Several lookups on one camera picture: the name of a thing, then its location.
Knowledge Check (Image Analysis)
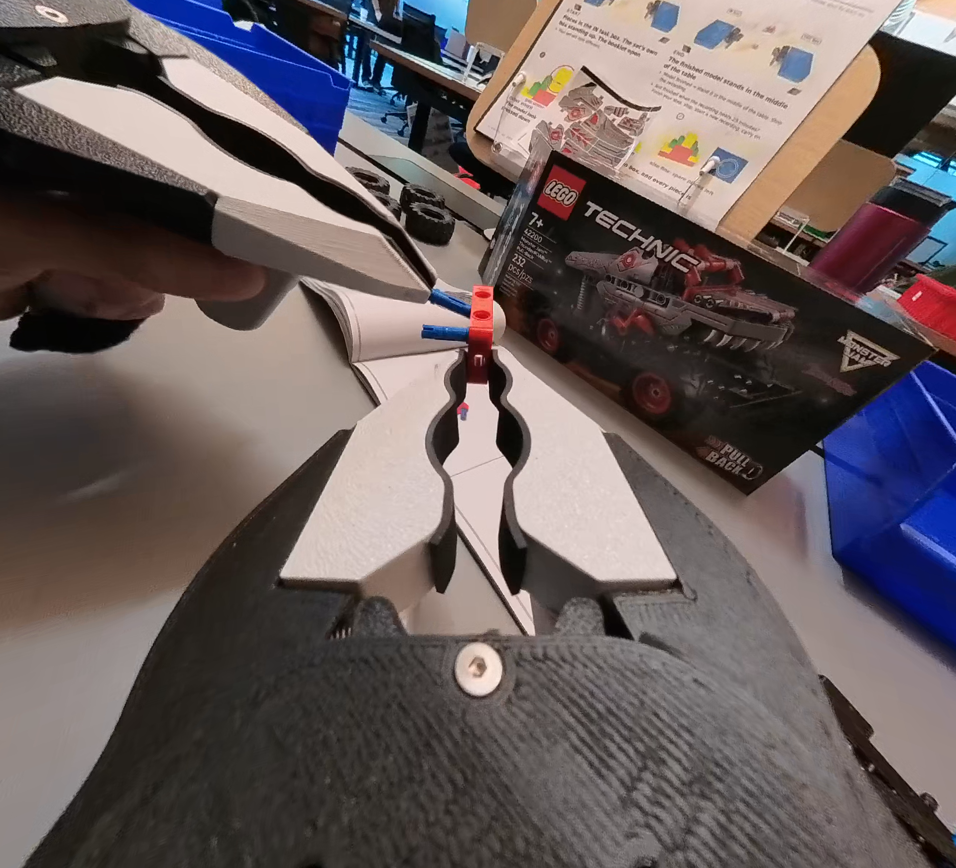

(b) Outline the red plastic bin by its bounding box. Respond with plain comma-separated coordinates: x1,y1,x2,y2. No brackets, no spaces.
895,274,956,340

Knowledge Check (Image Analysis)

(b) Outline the red angled toy beam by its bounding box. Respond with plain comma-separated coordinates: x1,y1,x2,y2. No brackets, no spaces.
468,284,500,387

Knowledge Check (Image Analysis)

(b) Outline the white printed instruction sheet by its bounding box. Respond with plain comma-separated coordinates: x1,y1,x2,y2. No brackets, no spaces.
477,0,956,230

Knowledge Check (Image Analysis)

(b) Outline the maroon drink bottle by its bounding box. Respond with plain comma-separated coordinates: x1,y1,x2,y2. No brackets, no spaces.
809,180,955,296

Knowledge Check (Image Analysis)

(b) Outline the wooden sheet stand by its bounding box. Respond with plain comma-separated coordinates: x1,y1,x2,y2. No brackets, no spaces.
467,0,899,243

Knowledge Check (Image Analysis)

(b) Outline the black sign board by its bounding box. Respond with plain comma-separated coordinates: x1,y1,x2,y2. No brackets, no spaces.
842,30,956,161

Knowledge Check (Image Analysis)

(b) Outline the clear sticker sheet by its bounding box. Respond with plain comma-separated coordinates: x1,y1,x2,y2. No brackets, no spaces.
556,65,666,171

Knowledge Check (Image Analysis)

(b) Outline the black toy set box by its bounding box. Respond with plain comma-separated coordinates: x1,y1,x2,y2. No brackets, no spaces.
481,150,940,497

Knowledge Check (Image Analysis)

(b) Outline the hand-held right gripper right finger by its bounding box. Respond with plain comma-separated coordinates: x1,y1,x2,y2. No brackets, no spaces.
487,347,681,630

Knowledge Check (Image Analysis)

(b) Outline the person's left hand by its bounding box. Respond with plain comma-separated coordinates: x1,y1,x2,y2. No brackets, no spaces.
0,196,268,323

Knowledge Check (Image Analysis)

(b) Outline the grey desk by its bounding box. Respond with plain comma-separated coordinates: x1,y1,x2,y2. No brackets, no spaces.
0,114,956,868

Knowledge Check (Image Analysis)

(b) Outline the black office chair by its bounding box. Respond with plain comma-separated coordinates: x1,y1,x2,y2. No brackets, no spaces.
381,8,447,137

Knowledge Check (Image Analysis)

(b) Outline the open instruction booklet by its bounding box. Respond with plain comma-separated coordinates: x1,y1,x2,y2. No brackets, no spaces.
302,277,539,636

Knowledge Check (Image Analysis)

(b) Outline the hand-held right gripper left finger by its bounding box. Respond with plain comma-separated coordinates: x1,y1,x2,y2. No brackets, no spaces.
278,349,463,630

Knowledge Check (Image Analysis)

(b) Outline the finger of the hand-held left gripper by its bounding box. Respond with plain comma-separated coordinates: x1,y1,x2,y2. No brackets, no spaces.
13,77,436,305
151,58,439,287

